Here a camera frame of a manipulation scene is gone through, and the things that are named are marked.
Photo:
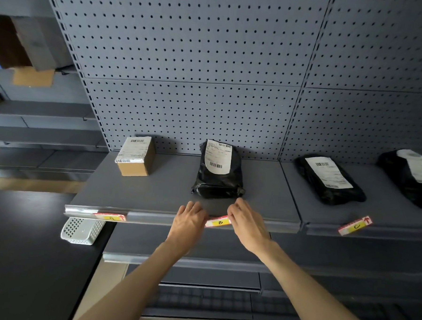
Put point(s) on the person's right hand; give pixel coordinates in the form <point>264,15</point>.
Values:
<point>251,231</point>

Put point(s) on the person's left hand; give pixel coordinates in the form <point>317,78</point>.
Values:
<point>186,231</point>

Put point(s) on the person's left little finger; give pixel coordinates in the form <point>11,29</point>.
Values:
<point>181,210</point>

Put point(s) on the person's right fingers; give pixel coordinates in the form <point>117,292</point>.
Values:
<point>238,210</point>

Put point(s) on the person's left middle finger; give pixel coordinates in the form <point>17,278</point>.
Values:
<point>197,208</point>

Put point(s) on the person's right forearm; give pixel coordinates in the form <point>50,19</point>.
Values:
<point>309,297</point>

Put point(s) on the person's left forearm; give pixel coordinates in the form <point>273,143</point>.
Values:
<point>137,285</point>

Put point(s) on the grey metal shelf board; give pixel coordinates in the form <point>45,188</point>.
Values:
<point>166,194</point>
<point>388,217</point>

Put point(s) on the red yellow shelf label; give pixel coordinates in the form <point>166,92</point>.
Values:
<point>217,222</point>
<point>110,216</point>
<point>355,226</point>

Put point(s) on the upright black parcel bag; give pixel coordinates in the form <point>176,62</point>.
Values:
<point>219,176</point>

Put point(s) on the small labelled cardboard box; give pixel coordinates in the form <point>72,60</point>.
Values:
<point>135,157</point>

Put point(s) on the grey lower shelf board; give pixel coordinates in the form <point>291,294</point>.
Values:
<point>298,251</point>

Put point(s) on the grey pegboard back panel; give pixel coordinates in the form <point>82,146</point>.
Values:
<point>189,33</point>
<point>192,118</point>
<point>361,127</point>
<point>379,43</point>

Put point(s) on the dark bottom shelf base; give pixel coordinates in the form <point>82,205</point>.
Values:
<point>217,299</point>

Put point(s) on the flat black parcel bag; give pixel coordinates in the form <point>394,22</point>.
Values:
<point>328,182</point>

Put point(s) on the white plastic mesh basket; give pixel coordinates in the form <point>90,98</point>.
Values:
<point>82,231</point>

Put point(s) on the grey background shelving unit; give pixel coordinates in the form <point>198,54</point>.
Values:
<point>39,128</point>

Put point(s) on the bulky black parcel bag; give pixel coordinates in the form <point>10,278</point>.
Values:
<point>407,179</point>

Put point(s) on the large open cardboard box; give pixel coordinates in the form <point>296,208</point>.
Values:
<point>24,44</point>

